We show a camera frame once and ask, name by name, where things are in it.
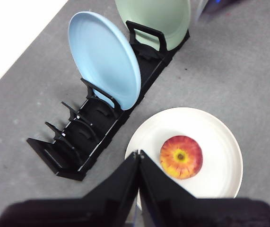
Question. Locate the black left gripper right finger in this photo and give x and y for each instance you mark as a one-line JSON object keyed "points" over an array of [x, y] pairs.
{"points": [[184, 210]]}

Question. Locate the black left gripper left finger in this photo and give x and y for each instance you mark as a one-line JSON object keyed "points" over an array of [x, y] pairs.
{"points": [[97, 208]]}

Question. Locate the red yellow apple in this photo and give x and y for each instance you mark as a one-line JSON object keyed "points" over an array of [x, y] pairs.
{"points": [[181, 157]]}

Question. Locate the cream yellow plate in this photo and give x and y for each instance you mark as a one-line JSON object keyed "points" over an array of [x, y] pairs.
{"points": [[215, 160]]}

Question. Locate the black plate rack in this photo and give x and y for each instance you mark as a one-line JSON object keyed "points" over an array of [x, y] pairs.
{"points": [[101, 127]]}

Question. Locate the blue plate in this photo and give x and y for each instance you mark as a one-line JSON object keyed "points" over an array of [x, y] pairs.
{"points": [[104, 59]]}

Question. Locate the pale green plate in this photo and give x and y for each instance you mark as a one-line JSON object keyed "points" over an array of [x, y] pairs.
{"points": [[158, 16]]}

